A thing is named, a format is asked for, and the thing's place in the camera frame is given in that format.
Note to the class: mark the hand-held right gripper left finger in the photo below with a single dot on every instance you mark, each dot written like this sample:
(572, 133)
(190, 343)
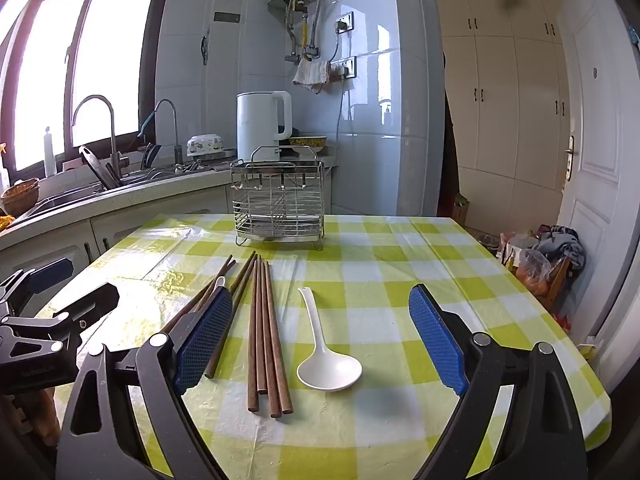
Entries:
(202, 340)

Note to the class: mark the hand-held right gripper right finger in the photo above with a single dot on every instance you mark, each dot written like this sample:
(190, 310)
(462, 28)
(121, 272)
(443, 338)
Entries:
(437, 340)

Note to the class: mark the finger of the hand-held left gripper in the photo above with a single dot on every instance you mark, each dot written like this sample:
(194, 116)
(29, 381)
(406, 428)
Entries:
(90, 305)
(50, 275)

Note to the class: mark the person's left hand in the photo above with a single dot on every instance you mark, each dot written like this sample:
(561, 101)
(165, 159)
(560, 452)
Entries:
(42, 415)

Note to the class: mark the wicker basket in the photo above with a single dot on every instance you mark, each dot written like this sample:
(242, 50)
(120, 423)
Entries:
(20, 195)

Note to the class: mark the clear bag of oranges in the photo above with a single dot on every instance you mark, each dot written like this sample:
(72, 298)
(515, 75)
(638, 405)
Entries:
(532, 272)

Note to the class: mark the black pan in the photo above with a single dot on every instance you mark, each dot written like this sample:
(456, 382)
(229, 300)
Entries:
(97, 165)

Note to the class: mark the white bottle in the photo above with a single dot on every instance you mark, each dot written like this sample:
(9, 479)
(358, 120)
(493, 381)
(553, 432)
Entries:
(49, 155)

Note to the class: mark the tall curved metal faucet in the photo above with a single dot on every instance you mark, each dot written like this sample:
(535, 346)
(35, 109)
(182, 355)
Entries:
(113, 135)

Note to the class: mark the wooden stool with bags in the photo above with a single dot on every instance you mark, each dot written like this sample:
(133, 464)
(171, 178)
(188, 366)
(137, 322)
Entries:
(560, 245)

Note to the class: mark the thin curved metal faucet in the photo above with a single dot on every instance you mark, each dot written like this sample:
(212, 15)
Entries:
(176, 130)

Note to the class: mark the white patterned bowl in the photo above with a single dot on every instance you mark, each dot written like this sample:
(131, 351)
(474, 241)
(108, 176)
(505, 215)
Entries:
(205, 146)

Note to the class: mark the white electric kettle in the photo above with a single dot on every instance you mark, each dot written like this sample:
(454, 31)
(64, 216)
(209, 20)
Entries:
(255, 125)

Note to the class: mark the dark framed window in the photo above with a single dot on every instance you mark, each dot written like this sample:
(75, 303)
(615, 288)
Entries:
(110, 60)

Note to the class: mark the yellow patterned bowl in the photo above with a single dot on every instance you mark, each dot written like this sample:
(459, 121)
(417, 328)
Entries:
(307, 142)

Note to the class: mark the white wardrobe cabinets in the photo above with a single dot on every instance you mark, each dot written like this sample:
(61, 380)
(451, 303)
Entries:
(500, 110)

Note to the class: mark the white hanging cloth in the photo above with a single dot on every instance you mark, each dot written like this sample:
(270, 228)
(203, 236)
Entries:
(310, 75)

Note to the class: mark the yellow gas pipe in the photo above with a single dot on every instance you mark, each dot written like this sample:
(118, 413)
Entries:
(305, 35)

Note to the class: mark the dark wall hook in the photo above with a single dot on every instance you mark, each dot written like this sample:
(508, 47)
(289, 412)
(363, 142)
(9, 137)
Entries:
(204, 50)

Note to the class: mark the double wall socket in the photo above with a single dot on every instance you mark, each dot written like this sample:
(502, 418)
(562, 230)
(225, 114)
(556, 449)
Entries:
(345, 67)

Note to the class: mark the dark wall plaque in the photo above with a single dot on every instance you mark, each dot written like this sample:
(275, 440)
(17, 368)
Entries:
(227, 17)

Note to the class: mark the wall socket with plug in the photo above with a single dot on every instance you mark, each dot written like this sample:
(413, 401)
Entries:
(345, 22)

